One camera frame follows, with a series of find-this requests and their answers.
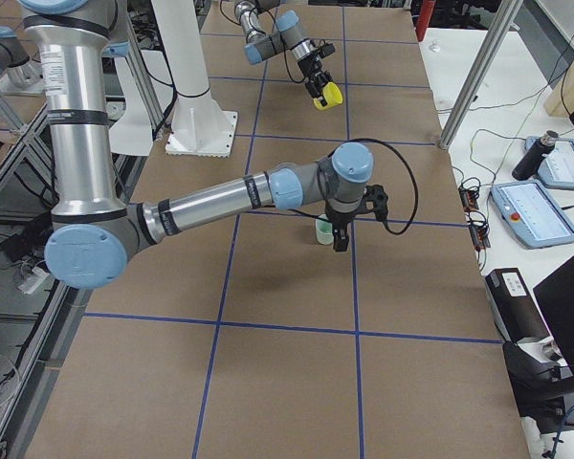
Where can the blue teach pendant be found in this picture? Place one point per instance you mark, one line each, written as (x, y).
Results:
(532, 215)
(557, 170)

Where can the green plastic cup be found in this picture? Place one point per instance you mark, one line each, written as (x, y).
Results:
(324, 230)

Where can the near blue teach pendant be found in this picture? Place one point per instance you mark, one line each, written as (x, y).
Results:
(532, 215)

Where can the black water bottle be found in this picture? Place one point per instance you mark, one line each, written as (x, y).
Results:
(539, 150)

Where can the small circuit board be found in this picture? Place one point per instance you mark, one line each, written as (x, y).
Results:
(468, 198)

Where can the white pedestal column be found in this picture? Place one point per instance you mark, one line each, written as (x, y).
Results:
(199, 126)

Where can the black monitor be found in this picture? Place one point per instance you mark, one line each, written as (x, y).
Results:
(555, 296)

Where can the aluminium frame post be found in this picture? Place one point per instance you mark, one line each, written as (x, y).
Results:
(491, 43)

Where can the far blue teach pendant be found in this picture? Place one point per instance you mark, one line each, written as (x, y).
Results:
(557, 170)

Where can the yellow plastic cup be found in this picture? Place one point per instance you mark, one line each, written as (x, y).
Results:
(331, 96)

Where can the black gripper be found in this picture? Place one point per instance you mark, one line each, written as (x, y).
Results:
(338, 220)
(312, 71)

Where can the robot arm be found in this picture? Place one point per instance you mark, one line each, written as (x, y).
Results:
(95, 232)
(288, 37)

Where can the black box with label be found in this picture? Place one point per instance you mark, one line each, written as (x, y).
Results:
(515, 313)

